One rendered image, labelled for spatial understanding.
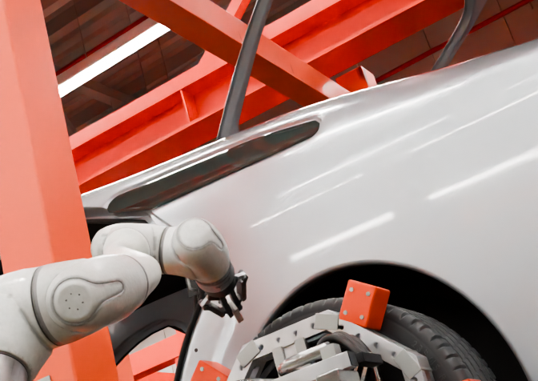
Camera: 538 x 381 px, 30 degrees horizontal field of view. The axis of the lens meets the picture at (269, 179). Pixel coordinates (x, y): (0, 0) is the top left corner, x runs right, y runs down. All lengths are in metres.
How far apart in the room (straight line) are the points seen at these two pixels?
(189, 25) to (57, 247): 1.58
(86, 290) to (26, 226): 0.99
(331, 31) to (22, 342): 3.85
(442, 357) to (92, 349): 0.81
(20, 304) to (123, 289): 0.16
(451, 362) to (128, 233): 0.72
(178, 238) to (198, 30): 1.90
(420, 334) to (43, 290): 0.89
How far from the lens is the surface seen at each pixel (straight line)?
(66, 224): 2.51
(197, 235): 2.05
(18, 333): 1.58
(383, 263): 2.53
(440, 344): 2.15
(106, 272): 1.56
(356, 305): 2.13
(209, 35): 3.92
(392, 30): 5.07
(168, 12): 3.72
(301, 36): 5.31
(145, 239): 2.10
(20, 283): 1.61
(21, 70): 2.66
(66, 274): 1.55
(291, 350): 2.20
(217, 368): 2.31
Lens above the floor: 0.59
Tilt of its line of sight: 22 degrees up
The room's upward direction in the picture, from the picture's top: 16 degrees counter-clockwise
